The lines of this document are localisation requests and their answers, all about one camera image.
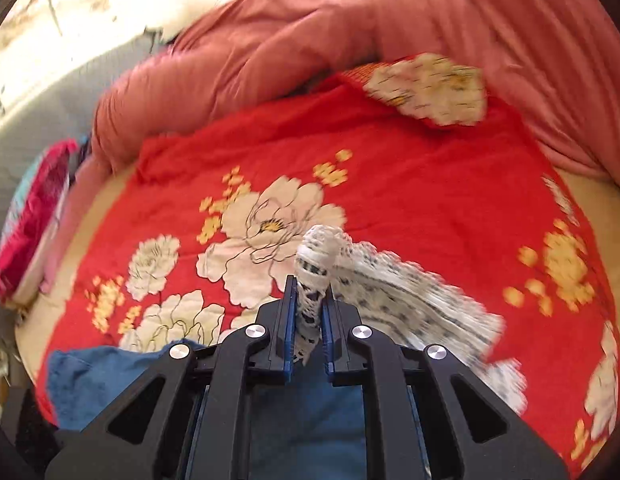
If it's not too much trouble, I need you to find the blue denim pants lace hem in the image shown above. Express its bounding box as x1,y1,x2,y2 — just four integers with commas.
48,226,528,479

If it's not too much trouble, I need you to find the beige bed sheet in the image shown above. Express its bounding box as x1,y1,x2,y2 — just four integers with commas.
15,165,135,382

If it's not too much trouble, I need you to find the red floral blanket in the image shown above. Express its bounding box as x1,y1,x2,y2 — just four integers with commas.
36,64,620,476

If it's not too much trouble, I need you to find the magenta patterned folded cloth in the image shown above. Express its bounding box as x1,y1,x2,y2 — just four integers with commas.
0,139,79,304

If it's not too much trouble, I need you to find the pink pillow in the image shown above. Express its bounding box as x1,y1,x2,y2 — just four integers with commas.
40,155,112,292

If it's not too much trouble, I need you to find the grey quilted headboard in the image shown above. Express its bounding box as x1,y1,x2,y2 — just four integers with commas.
0,34,162,237

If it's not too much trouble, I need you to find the pink quilted duvet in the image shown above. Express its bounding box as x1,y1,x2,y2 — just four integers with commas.
92,0,620,186

